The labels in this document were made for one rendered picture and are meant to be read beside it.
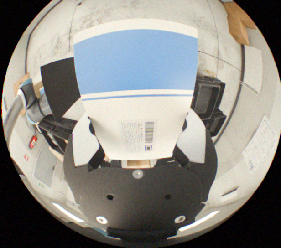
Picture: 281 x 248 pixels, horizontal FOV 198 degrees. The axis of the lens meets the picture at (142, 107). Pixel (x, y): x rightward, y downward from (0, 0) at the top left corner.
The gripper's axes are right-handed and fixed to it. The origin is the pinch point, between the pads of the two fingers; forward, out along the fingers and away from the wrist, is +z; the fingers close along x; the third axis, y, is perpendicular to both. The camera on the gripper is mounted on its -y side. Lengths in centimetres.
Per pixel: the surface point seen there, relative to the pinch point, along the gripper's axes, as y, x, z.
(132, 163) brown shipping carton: 82, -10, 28
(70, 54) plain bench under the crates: -16, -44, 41
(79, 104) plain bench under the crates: 21, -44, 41
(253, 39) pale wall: -128, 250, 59
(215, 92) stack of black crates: 20, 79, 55
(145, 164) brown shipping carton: 80, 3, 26
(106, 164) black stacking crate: 78, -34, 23
